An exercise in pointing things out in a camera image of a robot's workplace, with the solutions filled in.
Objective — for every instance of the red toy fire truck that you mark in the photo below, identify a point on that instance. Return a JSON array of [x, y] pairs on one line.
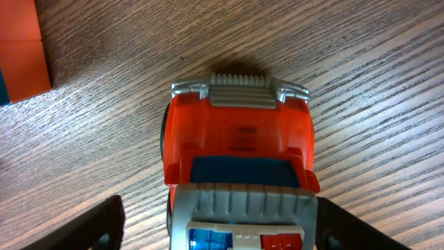
[[238, 153]]

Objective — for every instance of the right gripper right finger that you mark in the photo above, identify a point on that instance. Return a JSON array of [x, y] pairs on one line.
[[337, 229]]

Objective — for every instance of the multicolour puzzle cube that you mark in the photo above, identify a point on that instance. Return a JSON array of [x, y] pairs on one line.
[[24, 72]]

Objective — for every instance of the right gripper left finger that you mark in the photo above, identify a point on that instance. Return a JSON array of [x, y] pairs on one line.
[[100, 228]]

